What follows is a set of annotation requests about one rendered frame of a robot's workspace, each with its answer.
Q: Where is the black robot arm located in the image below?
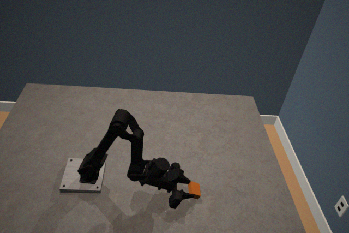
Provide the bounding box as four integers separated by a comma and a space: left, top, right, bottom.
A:
78, 109, 184, 187

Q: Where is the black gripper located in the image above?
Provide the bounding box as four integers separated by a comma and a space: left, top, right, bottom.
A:
157, 173, 194, 209

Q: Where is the orange block with black square face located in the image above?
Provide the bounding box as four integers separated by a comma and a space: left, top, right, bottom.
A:
188, 182, 201, 199

